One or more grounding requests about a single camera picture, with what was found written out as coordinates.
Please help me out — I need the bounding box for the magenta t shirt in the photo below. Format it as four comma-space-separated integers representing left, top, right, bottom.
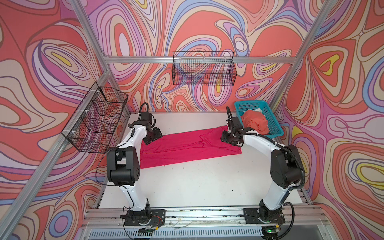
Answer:
140, 126, 242, 169

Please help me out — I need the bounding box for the teal plastic basket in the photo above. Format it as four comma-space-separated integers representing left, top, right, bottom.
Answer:
234, 100, 284, 139

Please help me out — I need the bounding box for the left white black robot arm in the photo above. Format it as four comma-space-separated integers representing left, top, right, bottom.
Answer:
107, 112, 163, 226

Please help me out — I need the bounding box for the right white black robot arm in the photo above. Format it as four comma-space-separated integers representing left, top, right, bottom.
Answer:
221, 113, 305, 224

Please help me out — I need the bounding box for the coral orange t shirt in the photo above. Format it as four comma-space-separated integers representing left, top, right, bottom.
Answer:
241, 110, 270, 135

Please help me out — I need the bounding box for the left black wire basket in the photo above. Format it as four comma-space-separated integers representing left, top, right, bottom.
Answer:
62, 83, 128, 154

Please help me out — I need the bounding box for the black wire basket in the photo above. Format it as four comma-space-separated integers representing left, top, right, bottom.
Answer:
172, 51, 238, 87
62, 83, 128, 154

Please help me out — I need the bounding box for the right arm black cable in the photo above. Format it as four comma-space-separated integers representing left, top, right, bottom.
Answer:
225, 105, 306, 240

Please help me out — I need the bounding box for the back black wire basket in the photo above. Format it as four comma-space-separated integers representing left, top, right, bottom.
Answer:
172, 51, 238, 87

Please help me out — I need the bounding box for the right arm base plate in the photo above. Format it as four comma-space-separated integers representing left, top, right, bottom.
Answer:
239, 207, 286, 225

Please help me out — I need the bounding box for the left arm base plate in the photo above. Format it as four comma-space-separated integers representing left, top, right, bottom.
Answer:
123, 209, 166, 227

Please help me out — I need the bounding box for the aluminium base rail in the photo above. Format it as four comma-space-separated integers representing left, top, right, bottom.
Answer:
75, 205, 337, 240

